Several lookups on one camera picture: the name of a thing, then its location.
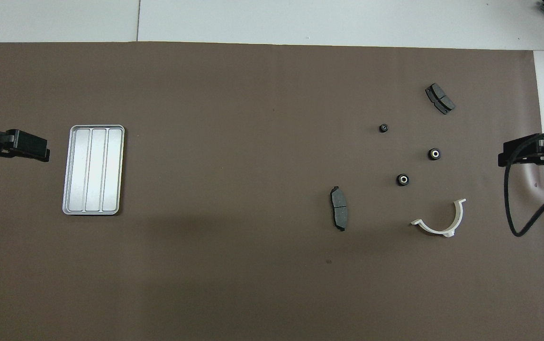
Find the silver metal ribbed tray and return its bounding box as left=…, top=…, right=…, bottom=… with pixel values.
left=62, top=125, right=125, bottom=216

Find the short dark grey brake pad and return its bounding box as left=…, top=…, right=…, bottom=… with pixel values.
left=425, top=83, right=456, bottom=115

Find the long dark grey brake pad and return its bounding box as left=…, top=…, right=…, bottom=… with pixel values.
left=330, top=186, right=349, bottom=232

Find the brown paper table mat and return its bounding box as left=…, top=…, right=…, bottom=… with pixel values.
left=0, top=42, right=544, bottom=341

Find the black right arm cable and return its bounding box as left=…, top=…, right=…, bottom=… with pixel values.
left=503, top=129, right=544, bottom=237

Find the white curved plastic bracket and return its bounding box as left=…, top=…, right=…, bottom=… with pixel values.
left=410, top=198, right=467, bottom=238

